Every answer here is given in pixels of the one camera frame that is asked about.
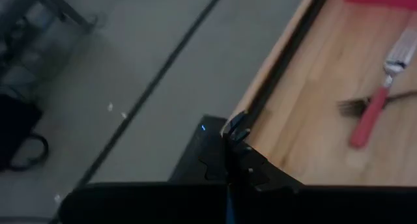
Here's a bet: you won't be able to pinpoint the black table frame rails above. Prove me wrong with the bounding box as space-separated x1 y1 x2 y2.
224 0 334 137

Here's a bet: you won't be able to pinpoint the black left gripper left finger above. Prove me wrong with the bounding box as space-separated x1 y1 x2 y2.
177 134 228 185

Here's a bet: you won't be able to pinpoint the black coiled cable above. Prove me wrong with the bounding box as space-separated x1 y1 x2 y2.
8 133 50 172

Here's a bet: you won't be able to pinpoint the grey metal cart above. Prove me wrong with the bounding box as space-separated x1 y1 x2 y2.
0 0 98 98

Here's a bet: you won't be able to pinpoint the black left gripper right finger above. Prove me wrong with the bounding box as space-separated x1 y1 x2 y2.
227 142 304 185

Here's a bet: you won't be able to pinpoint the red-handled silver fork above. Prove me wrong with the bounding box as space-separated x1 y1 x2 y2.
349 27 417 149

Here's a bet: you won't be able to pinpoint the black bag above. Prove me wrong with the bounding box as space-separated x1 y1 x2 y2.
0 95 44 168

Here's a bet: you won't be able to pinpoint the black box with blue light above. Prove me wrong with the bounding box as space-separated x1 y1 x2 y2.
167 114 229 184

